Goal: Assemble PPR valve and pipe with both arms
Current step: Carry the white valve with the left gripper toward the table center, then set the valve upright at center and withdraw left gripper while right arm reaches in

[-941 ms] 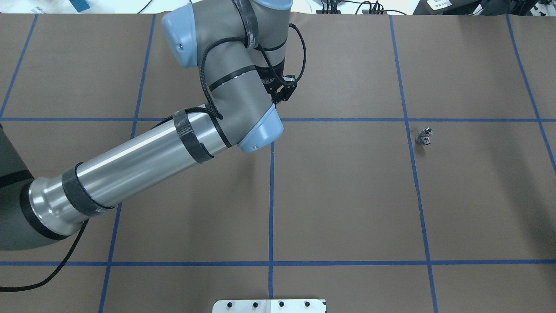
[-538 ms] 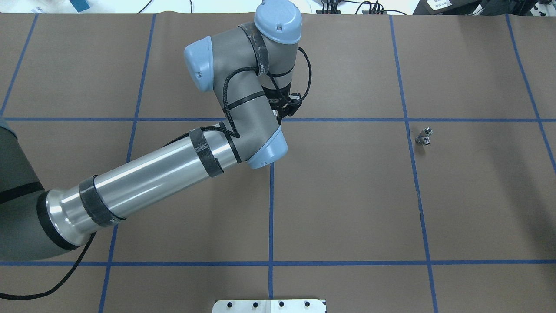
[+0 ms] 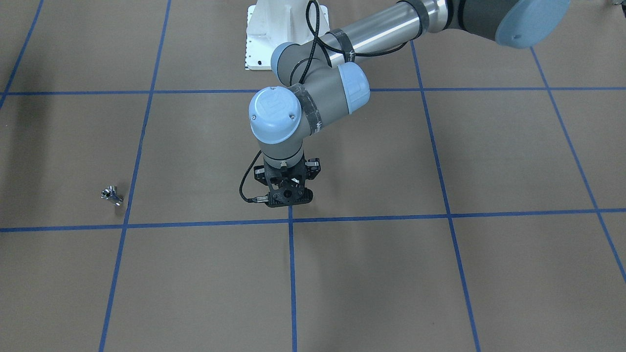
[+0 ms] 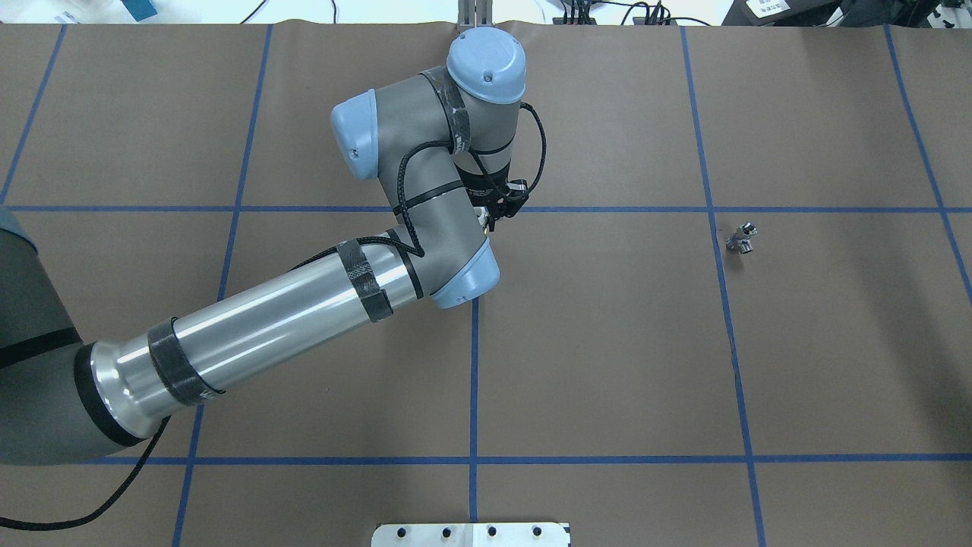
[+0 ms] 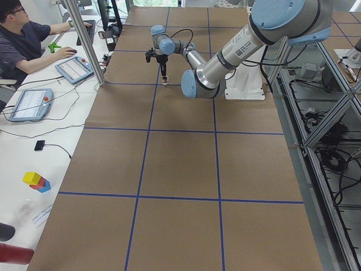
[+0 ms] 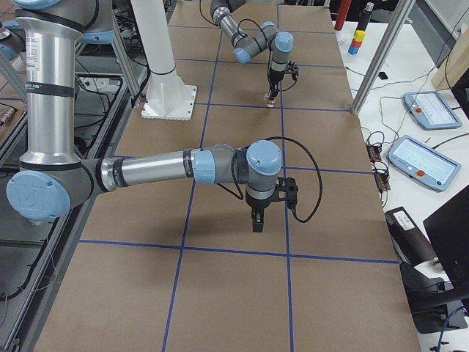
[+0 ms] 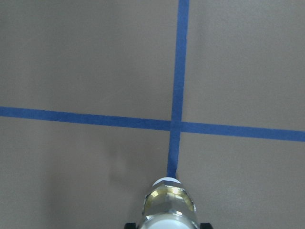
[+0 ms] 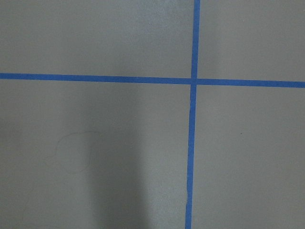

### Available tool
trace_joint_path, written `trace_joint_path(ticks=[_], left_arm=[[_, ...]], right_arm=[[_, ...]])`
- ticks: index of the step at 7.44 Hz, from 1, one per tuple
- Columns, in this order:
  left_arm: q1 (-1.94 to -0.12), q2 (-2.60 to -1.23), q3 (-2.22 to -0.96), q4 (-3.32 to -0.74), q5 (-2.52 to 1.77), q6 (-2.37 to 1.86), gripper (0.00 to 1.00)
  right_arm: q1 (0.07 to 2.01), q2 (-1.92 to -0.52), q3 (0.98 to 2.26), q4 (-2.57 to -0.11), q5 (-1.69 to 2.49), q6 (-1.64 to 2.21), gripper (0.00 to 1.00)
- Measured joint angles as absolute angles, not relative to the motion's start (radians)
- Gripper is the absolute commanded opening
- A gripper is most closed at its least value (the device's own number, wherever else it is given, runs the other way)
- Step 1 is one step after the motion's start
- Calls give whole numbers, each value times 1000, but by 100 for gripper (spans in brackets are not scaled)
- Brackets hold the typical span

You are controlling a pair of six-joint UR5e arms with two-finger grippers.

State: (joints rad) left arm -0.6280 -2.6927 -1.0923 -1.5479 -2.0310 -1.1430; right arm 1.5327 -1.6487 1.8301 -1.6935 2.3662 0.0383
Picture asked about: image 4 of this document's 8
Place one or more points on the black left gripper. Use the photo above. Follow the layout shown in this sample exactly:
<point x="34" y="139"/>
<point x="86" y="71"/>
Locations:
<point x="481" y="182"/>

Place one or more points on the chrome metal pipe fitting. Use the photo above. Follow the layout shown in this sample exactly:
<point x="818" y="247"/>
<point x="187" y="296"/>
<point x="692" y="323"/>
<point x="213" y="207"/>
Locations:
<point x="741" y="241"/>

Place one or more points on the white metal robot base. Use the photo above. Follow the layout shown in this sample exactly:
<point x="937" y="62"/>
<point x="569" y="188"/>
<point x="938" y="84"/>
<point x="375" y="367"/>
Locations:
<point x="473" y="534"/>

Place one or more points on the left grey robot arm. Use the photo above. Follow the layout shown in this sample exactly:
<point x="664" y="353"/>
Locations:
<point x="438" y="144"/>

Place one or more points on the blue box in background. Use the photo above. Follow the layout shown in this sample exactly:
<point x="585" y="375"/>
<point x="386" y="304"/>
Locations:
<point x="140" y="10"/>

